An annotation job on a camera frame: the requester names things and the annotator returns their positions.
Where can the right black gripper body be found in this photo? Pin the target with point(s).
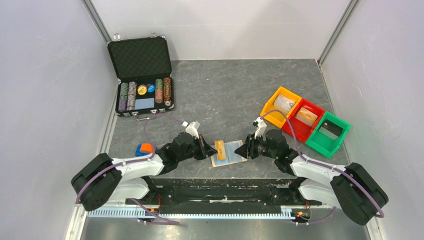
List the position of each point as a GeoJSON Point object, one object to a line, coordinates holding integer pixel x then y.
{"type": "Point", "coordinates": [257, 146]}

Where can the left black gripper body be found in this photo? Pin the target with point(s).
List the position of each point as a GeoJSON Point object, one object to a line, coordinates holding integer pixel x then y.
{"type": "Point", "coordinates": [195, 151]}

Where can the beige leather card holder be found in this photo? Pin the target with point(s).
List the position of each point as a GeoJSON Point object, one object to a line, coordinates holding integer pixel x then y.
{"type": "Point", "coordinates": [231, 157]}

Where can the orange gold credit card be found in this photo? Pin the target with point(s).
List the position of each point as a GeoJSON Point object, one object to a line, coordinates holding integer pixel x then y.
{"type": "Point", "coordinates": [221, 151]}

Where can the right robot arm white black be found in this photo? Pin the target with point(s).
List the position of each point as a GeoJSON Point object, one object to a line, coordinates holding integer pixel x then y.
{"type": "Point", "coordinates": [348, 188]}

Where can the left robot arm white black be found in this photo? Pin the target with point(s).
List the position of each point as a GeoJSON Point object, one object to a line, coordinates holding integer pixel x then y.
{"type": "Point", "coordinates": [106, 179]}

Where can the card deck in red bin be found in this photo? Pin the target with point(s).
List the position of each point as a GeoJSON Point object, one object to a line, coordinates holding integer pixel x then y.
{"type": "Point", "coordinates": [306, 116]}

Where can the card deck in yellow bin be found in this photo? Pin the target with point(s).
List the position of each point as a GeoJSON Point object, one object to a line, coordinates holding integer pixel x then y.
{"type": "Point", "coordinates": [283, 103]}

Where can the card deck in green bin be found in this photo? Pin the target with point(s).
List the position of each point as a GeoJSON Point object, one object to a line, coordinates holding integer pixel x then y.
{"type": "Point", "coordinates": [330, 129]}

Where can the blue playing card deck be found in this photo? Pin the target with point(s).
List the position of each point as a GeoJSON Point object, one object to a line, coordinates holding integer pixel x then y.
{"type": "Point", "coordinates": [144, 103]}

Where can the orange blue toy block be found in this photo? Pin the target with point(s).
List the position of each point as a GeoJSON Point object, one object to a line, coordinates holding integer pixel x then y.
{"type": "Point", "coordinates": [144, 149]}

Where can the red plastic bin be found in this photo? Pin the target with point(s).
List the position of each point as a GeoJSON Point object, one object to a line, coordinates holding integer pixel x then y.
{"type": "Point", "coordinates": [301, 131]}

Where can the yellow plastic bin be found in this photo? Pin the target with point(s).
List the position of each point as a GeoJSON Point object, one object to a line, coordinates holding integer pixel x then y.
{"type": "Point", "coordinates": [277, 118]}

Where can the green plastic bin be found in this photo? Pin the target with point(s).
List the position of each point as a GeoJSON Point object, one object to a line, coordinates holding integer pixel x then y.
{"type": "Point", "coordinates": [321, 143]}

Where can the green orange chip stack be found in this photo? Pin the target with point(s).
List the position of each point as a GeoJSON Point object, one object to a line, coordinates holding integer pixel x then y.
{"type": "Point", "coordinates": [159, 95]}

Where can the blue dealer button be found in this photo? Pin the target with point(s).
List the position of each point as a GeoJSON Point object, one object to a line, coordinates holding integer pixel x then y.
{"type": "Point", "coordinates": [151, 88]}

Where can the brown orange chip stack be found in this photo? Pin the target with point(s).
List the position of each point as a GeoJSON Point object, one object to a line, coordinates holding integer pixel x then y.
{"type": "Point", "coordinates": [167, 91]}

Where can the yellow dealer button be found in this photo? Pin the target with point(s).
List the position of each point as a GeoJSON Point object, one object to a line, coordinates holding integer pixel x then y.
{"type": "Point", "coordinates": [142, 89]}

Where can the green purple chip stack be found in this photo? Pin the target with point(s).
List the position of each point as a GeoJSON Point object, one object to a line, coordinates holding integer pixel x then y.
{"type": "Point", "coordinates": [123, 97]}

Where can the grey purple chip stack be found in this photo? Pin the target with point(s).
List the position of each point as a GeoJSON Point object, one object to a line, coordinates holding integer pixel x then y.
{"type": "Point", "coordinates": [131, 95]}

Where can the black poker chip case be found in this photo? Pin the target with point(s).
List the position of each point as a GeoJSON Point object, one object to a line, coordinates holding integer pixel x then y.
{"type": "Point", "coordinates": [142, 60]}

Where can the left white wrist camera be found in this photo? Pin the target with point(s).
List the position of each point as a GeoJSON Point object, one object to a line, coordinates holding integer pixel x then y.
{"type": "Point", "coordinates": [192, 128]}

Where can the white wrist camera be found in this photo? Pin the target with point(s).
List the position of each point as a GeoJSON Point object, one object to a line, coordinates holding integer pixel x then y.
{"type": "Point", "coordinates": [192, 128]}
{"type": "Point", "coordinates": [260, 127]}

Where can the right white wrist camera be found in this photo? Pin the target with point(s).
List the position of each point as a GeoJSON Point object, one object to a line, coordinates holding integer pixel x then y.
{"type": "Point", "coordinates": [260, 127]}

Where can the white slotted cable duct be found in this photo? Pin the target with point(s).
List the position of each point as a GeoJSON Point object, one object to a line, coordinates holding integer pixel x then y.
{"type": "Point", "coordinates": [138, 212]}

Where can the right aluminium frame post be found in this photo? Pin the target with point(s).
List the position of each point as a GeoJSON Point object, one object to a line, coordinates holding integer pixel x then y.
{"type": "Point", "coordinates": [352, 4]}

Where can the aluminium frame post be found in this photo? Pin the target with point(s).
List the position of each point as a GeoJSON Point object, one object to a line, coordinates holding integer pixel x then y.
{"type": "Point", "coordinates": [93, 13]}
{"type": "Point", "coordinates": [352, 4]}

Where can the left aluminium frame post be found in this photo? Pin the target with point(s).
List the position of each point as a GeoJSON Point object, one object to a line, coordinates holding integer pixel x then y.
{"type": "Point", "coordinates": [93, 13]}

